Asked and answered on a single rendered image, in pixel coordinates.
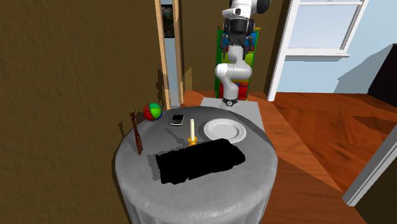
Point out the white round plate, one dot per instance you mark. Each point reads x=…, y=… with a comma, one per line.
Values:
x=224, y=130

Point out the red green blue ball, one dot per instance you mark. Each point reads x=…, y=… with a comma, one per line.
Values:
x=152, y=112

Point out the colourful toy shelf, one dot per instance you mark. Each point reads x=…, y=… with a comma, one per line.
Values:
x=243, y=90

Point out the white candle in yellow holder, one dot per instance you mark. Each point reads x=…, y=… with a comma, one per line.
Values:
x=192, y=130

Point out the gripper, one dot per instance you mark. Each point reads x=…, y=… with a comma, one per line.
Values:
x=239, y=27

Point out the wooden door frame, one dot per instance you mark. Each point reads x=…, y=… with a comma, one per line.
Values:
x=164, y=62

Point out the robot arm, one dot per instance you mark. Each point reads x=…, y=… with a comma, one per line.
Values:
x=233, y=72

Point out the black smartphone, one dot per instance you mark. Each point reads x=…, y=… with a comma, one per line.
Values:
x=177, y=119

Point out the brown upright wooden slat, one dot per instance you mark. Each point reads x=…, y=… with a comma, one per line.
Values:
x=137, y=139

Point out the flower wall picture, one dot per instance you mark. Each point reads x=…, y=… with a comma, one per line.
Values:
x=167, y=20

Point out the white framed window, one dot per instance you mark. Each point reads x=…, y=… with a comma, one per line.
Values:
x=322, y=24

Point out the round table with grey cloth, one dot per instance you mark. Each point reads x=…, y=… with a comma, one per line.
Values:
x=201, y=198

